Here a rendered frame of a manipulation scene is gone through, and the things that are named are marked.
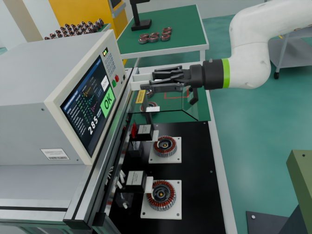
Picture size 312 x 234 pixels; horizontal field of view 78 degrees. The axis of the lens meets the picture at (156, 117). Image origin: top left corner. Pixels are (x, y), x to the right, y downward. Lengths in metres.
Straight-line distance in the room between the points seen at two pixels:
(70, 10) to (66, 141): 3.98
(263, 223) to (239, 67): 1.24
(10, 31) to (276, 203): 4.57
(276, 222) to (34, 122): 1.55
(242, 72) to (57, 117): 0.49
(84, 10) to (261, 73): 3.89
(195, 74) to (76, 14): 3.88
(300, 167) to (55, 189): 0.79
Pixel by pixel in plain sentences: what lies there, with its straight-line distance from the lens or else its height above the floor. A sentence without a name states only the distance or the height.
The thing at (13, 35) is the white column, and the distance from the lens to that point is 4.58.
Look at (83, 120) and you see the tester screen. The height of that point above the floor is 1.22.
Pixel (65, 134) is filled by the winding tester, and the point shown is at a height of 1.23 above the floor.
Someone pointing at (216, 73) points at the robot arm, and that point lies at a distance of 0.60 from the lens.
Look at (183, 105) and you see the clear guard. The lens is 0.72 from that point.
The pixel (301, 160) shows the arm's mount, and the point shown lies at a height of 0.84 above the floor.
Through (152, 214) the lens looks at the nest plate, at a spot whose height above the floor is 0.78.
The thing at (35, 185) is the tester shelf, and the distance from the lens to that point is 0.58.
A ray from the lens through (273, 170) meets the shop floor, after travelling 1.91.
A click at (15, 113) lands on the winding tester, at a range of 0.49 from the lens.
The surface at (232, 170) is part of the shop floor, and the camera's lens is 1.83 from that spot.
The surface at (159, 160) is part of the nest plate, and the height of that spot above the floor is 0.78.
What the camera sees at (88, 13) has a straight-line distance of 4.26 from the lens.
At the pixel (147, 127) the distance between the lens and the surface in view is 0.86.
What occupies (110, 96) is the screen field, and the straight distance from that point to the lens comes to 0.65.
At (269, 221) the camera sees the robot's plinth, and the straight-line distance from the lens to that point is 1.66.
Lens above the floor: 1.50
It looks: 40 degrees down
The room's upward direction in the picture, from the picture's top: 12 degrees counter-clockwise
